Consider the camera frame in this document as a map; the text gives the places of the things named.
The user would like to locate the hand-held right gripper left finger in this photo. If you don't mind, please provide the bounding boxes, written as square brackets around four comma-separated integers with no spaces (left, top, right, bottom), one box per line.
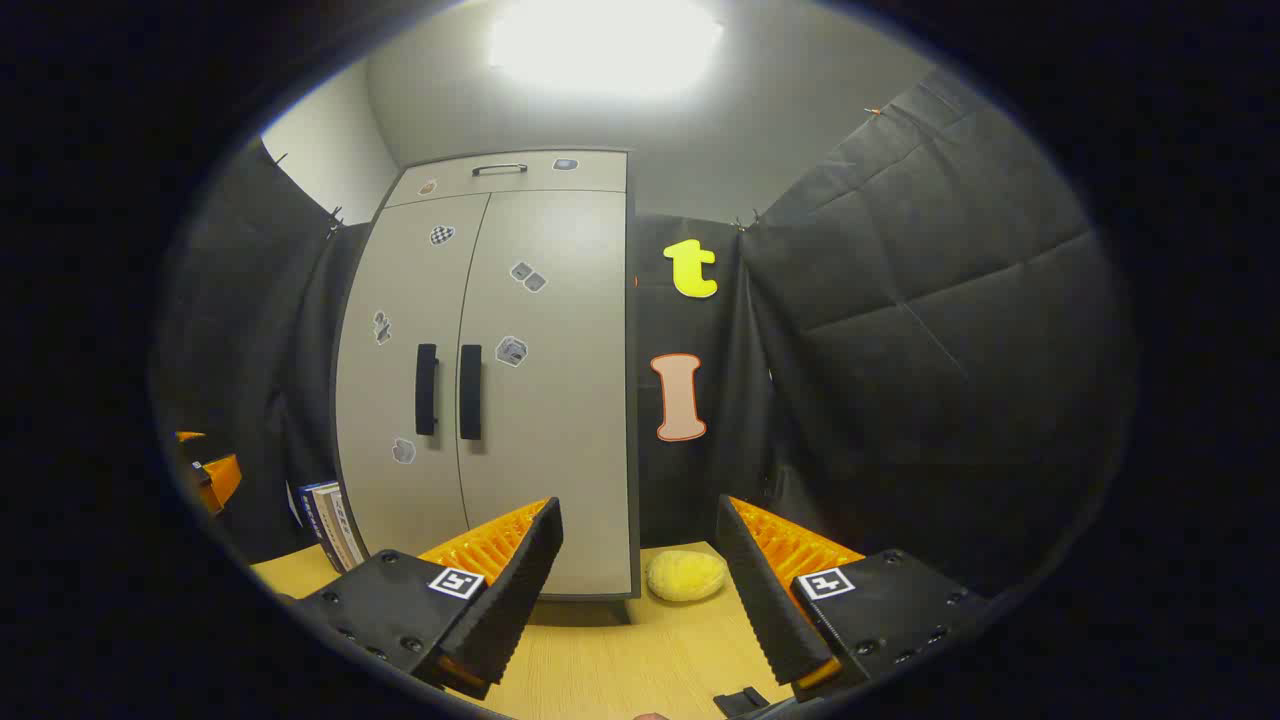
[290,497,564,701]

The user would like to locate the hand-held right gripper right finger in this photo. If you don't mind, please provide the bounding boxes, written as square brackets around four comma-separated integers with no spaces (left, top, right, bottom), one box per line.
[715,495,991,701]

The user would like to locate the grey shoe cabinet door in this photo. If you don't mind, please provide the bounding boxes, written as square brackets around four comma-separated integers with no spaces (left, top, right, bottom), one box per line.
[458,188,633,598]
[335,193,491,561]

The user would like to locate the black door handle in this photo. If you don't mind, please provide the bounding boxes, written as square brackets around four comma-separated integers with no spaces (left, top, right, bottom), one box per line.
[458,344,484,441]
[415,343,439,436]

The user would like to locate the grey double-door shoe cabinet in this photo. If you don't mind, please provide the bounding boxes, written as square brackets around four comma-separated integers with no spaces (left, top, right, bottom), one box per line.
[333,148,641,601]

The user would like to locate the grey cabinet drawer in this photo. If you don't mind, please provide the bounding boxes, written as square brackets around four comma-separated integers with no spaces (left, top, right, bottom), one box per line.
[385,150,629,209]

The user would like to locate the yellow sponge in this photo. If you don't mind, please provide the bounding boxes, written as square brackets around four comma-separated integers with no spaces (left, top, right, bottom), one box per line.
[645,549,729,603]

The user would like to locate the blue and white books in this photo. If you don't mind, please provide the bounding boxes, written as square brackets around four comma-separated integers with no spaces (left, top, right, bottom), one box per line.
[297,481,369,574]

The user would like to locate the large ceiling light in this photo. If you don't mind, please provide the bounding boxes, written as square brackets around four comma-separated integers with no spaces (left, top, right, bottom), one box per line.
[488,0,723,99]

